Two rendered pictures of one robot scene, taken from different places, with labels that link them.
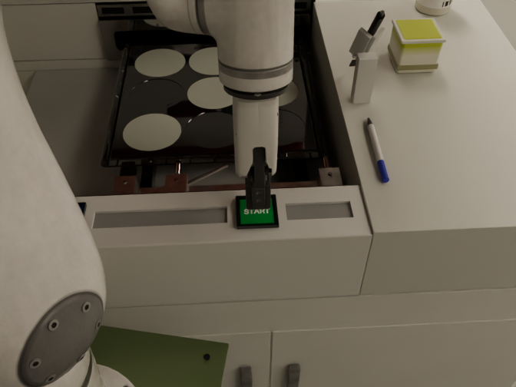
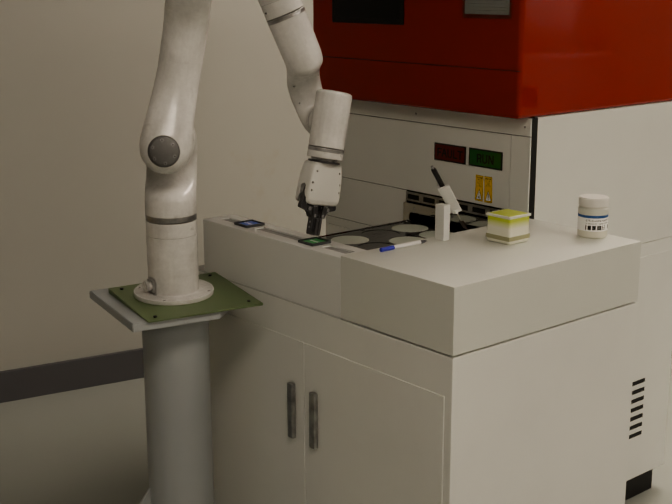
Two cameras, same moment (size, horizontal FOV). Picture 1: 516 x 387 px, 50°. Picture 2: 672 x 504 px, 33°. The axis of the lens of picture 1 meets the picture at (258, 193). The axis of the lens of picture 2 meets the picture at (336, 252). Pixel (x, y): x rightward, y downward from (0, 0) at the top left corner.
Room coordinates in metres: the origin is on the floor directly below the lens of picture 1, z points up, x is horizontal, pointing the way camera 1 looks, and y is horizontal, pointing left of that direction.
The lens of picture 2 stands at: (-0.98, -2.07, 1.56)
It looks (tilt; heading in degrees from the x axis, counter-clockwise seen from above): 14 degrees down; 53
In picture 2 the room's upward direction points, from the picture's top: straight up
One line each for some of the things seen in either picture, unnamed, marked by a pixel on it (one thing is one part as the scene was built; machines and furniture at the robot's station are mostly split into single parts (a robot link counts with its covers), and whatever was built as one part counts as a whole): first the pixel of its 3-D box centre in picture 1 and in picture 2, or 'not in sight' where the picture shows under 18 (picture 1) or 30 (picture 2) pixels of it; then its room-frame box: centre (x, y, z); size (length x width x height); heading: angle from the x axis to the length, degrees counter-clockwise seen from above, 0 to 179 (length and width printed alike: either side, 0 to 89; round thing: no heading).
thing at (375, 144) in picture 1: (376, 147); (403, 245); (0.63, -0.18, 0.97); 0.14 x 0.01 x 0.01; 2
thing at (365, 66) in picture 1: (363, 59); (447, 210); (0.77, -0.17, 1.03); 0.06 x 0.04 x 0.13; 3
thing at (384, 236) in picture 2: (214, 93); (408, 241); (0.86, 0.08, 0.90); 0.34 x 0.34 x 0.01; 3
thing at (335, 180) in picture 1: (331, 191); not in sight; (0.61, -0.12, 0.89); 0.08 x 0.03 x 0.03; 3
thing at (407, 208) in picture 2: (206, 36); (460, 230); (1.07, 0.11, 0.89); 0.44 x 0.02 x 0.10; 93
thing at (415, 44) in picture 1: (414, 46); (508, 226); (0.86, -0.27, 1.00); 0.07 x 0.07 x 0.07; 4
